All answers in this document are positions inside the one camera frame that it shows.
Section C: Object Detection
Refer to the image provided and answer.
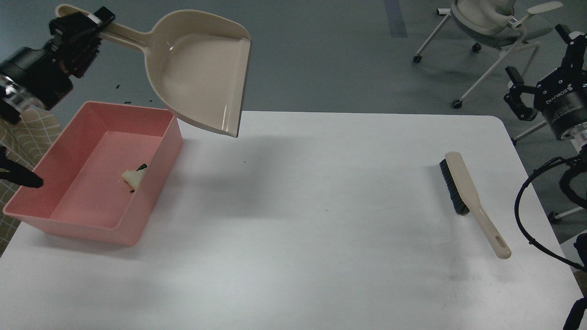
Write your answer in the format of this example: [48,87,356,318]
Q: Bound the beige hand brush black bristles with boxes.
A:
[439,152,512,259]

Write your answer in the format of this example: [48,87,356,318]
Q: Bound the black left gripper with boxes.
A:
[0,6,116,110]

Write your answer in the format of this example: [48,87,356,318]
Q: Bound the pink plastic bin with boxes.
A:
[3,102,183,246]

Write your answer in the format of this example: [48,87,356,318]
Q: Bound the white office chair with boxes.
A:
[412,0,563,109]

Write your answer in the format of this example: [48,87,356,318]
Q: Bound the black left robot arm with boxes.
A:
[0,6,116,125]

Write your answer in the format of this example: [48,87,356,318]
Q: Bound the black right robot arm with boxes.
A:
[504,24,587,272]

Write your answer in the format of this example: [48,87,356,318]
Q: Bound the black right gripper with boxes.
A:
[504,24,587,140]

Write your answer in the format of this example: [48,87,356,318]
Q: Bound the yellow sponge piece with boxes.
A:
[127,164,148,192]

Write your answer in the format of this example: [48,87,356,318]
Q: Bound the beige scrap strip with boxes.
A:
[121,168,146,190]

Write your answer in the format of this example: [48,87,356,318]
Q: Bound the beige checkered cloth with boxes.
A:
[0,109,61,256]

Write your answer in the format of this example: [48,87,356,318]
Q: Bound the beige plastic dustpan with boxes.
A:
[55,4,252,138]

